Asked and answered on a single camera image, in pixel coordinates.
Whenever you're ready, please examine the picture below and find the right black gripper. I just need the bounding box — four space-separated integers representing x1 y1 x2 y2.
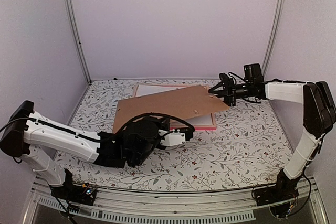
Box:
209 78 253 107

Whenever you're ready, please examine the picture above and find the pink wooden picture frame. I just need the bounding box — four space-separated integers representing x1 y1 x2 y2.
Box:
133 84 217 132

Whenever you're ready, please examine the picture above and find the landscape photo print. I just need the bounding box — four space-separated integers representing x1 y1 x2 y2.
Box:
136 85 214 127

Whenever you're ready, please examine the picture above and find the brown cardboard backing board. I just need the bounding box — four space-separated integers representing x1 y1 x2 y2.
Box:
112 84 229 133

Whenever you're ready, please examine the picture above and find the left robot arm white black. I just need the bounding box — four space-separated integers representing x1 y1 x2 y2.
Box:
1 100 195 200

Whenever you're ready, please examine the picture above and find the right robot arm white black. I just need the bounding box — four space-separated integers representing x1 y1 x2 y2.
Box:
208 63 335 201

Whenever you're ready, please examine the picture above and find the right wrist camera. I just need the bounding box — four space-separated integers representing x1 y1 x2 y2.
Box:
219 73 235 89

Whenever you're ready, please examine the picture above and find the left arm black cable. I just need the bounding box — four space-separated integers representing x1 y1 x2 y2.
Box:
115 113 196 135

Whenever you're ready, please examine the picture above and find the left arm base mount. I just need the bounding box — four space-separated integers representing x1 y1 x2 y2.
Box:
51 169 97 206

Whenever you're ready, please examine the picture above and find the front aluminium rail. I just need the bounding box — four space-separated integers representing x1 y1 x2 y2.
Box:
23 178 331 223

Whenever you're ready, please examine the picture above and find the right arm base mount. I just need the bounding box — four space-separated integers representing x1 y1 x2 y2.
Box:
251 186 299 219

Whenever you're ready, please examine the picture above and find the right aluminium corner post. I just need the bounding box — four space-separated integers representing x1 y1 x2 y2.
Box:
261 0 285 77

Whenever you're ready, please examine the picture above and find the aluminium corner post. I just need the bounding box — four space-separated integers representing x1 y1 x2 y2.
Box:
64 0 92 84
261 0 285 77

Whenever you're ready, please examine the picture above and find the left aluminium corner post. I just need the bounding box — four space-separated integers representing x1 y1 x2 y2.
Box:
64 0 92 84

